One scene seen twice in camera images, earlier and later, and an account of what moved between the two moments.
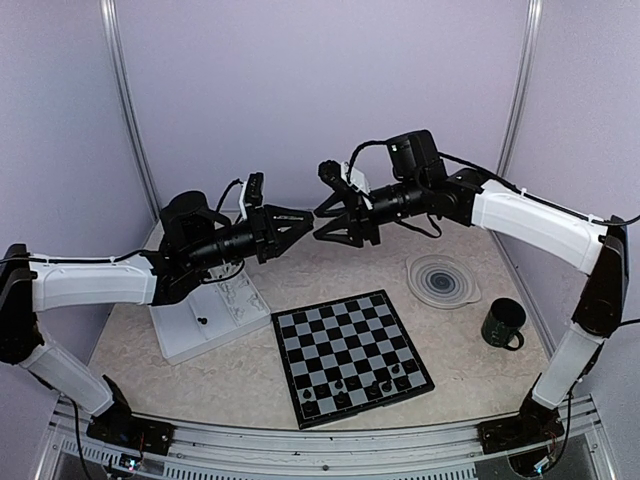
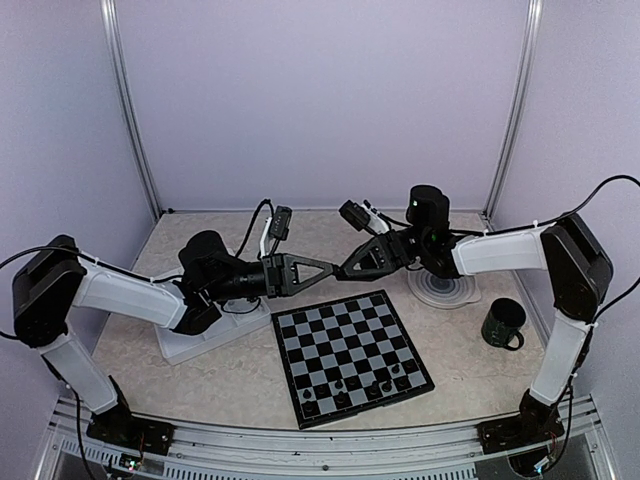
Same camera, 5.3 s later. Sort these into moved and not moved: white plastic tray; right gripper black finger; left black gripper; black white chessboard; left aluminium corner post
Moved: left black gripper; right gripper black finger
Not moved: black white chessboard; left aluminium corner post; white plastic tray
